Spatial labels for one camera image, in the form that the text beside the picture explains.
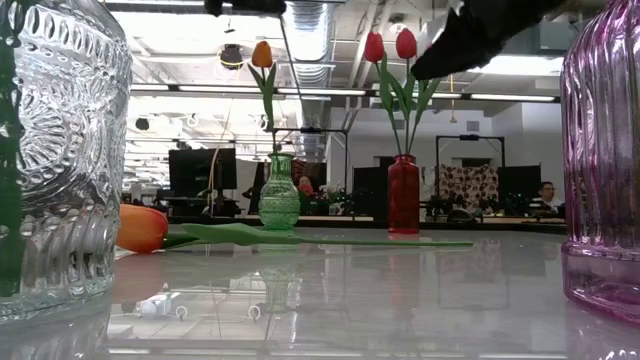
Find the pink ribbed glass vase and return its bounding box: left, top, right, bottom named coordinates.
left=559, top=0, right=640, bottom=326

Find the red glass vase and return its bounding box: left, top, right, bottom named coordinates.
left=387, top=153, right=421, bottom=235

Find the green glass vase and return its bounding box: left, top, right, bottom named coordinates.
left=258, top=152, right=301, bottom=232

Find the clear embossed glass vase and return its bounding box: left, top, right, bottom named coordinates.
left=0, top=0, right=135, bottom=324

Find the ceiling light strip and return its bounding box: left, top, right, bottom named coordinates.
left=128, top=83, right=561, bottom=105

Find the floral patterned backdrop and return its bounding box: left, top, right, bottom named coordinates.
left=437, top=163, right=500, bottom=211

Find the black cabinet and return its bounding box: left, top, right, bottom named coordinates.
left=352, top=166, right=396, bottom=221
left=497, top=164, right=543, bottom=216

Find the person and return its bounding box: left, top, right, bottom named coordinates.
left=532, top=180, right=566, bottom=219
left=297, top=174, right=316, bottom=199

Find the black monitor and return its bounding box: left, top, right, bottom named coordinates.
left=168, top=147, right=238, bottom=199

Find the black dome ceiling camera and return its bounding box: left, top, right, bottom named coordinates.
left=219, top=43, right=245, bottom=70

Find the silver ventilation duct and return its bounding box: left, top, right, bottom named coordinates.
left=279, top=0, right=334, bottom=161

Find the black metal frame rig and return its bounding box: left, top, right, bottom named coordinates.
left=434, top=133, right=506, bottom=211
left=272, top=128, right=350, bottom=201

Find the black metal table frame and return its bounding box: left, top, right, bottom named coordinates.
left=169, top=215, right=569, bottom=235

